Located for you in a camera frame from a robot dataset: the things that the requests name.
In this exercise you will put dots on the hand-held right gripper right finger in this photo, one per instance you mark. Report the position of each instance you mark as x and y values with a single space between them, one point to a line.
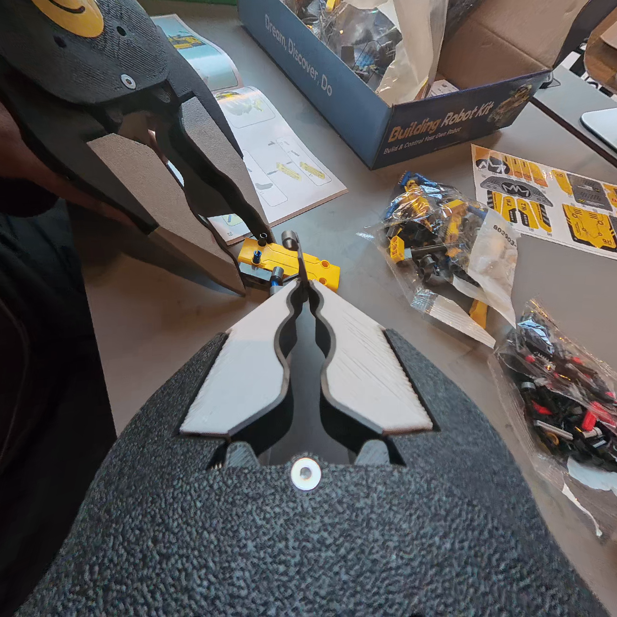
376 381

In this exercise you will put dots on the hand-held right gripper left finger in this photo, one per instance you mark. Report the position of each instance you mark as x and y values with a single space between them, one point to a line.
236 381

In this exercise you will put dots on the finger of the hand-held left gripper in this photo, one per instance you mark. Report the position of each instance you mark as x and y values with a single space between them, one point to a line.
159 202
217 154

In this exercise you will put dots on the grey angled connector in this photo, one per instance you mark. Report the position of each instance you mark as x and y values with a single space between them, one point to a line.
301 260
253 278

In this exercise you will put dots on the yellow beam panel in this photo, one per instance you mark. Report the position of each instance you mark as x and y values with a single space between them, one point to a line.
318 267

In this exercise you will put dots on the blue cardboard kit box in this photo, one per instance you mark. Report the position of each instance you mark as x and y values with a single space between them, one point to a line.
328 86

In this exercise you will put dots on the bag of yellow blue parts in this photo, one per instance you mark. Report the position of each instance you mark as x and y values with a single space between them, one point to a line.
434 241

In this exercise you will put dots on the large clear bag yellow parts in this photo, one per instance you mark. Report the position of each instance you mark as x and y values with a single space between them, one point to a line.
376 43

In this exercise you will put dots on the grey desk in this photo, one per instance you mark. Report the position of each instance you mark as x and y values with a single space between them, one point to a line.
424 337

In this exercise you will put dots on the white instruction booklet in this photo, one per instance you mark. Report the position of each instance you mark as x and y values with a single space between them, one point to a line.
284 164

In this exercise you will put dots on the bag of red black parts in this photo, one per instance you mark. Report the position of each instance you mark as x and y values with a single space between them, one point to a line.
564 400

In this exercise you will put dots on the person's legs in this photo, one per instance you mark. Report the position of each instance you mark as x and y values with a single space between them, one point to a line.
43 361

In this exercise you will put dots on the white printed label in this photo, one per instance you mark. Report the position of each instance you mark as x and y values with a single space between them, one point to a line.
441 89

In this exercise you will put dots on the yellow grey sticker sheet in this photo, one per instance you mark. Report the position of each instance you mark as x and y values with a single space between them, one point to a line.
554 202

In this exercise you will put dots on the white stand base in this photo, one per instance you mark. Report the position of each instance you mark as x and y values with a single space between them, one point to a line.
602 127

